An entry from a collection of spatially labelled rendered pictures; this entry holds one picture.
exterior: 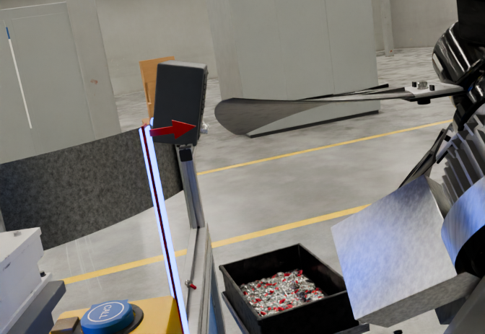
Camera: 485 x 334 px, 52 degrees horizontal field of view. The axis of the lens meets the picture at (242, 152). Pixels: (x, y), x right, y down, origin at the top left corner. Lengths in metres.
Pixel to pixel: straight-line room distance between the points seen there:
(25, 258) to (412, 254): 0.57
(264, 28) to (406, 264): 6.20
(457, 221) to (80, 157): 1.91
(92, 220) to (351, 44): 5.44
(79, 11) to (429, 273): 4.37
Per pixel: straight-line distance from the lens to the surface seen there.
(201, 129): 1.23
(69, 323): 0.44
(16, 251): 0.84
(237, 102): 0.53
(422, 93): 0.62
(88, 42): 4.74
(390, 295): 0.63
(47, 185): 2.24
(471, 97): 0.62
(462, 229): 0.53
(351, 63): 7.19
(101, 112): 4.75
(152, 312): 0.43
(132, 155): 2.42
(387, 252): 0.65
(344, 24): 7.16
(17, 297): 0.84
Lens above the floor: 1.27
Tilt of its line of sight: 12 degrees down
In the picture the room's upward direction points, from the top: 9 degrees counter-clockwise
